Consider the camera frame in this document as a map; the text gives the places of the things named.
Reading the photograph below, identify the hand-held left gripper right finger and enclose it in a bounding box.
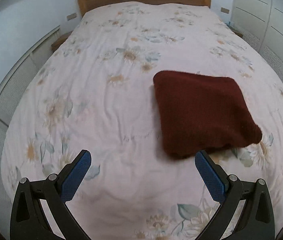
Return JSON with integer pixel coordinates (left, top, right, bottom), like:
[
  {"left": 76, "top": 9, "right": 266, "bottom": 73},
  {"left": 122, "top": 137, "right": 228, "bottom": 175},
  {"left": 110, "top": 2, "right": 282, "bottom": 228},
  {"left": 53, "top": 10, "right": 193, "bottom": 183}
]
[{"left": 195, "top": 150, "right": 275, "bottom": 240}]

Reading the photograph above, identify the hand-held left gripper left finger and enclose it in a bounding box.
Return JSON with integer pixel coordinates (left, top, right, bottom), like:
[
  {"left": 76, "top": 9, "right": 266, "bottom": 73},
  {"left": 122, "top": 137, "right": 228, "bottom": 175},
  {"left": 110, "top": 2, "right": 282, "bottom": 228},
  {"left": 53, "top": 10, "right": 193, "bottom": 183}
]
[{"left": 10, "top": 149, "right": 92, "bottom": 240}]

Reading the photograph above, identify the dark red knitted sweater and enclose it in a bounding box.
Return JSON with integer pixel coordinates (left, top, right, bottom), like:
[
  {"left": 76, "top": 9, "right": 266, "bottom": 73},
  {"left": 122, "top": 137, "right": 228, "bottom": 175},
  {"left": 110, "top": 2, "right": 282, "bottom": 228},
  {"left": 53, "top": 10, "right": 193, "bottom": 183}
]
[{"left": 153, "top": 70, "right": 263, "bottom": 159}]

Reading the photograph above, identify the white louvered cabinet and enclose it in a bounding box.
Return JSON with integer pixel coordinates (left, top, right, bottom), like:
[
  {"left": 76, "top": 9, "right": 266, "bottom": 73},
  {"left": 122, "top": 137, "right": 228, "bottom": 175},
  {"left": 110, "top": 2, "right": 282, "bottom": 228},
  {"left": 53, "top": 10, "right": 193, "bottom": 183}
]
[{"left": 0, "top": 24, "right": 61, "bottom": 230}]

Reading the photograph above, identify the white wardrobe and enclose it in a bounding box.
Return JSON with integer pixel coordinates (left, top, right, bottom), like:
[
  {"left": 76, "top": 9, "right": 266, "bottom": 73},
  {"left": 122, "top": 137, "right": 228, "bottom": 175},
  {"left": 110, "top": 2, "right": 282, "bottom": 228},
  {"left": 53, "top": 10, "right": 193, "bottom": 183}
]
[{"left": 230, "top": 0, "right": 283, "bottom": 98}]

